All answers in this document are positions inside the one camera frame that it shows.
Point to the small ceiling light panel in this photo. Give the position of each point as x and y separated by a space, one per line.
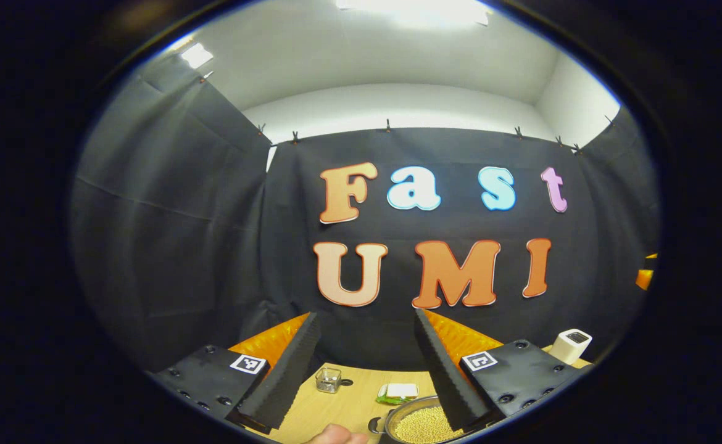
196 55

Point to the row of backdrop clips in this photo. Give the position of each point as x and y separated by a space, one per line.
387 126

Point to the black backdrop cloth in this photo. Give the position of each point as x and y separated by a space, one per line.
460 222

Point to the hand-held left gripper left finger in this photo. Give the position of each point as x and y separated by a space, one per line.
287 376

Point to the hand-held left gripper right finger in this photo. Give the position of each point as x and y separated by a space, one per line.
444 370

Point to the large ceiling light panel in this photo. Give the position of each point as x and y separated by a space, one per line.
416 9

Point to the sandwich with lettuce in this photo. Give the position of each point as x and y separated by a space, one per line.
401 390

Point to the pile of yellow soybeans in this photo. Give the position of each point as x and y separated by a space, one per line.
426 428

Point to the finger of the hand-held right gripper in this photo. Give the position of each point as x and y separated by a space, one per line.
645 279

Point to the white toaster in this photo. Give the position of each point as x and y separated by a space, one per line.
568 351

